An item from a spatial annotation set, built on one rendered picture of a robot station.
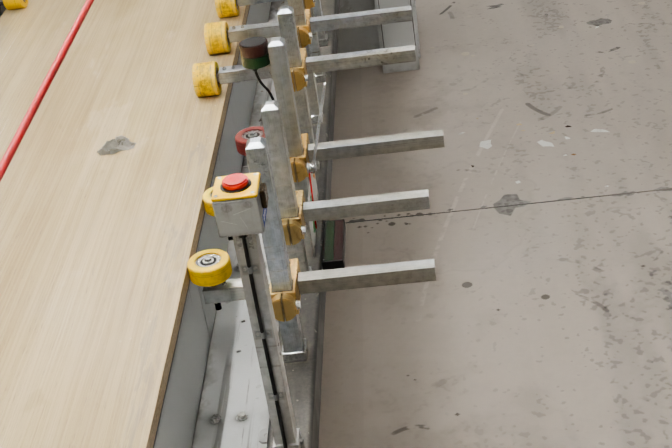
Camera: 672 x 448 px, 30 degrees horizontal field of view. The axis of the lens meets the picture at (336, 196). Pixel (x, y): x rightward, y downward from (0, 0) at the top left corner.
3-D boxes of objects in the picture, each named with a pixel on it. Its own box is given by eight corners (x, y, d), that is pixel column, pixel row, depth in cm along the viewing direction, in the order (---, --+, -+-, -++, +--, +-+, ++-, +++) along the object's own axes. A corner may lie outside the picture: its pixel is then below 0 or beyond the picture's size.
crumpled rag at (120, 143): (130, 135, 284) (128, 126, 283) (139, 146, 279) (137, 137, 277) (93, 147, 281) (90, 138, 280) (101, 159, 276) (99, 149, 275)
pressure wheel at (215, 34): (224, 14, 316) (225, 40, 312) (231, 33, 323) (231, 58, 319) (201, 17, 317) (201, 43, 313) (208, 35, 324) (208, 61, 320)
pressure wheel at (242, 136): (279, 167, 284) (271, 122, 278) (277, 184, 277) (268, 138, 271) (244, 171, 284) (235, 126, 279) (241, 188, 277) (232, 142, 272)
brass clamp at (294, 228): (309, 209, 261) (306, 189, 259) (307, 244, 250) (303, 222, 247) (280, 213, 262) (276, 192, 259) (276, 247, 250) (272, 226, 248)
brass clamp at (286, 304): (305, 279, 240) (301, 257, 237) (302, 320, 228) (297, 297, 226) (273, 282, 240) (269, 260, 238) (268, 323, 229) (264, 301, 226)
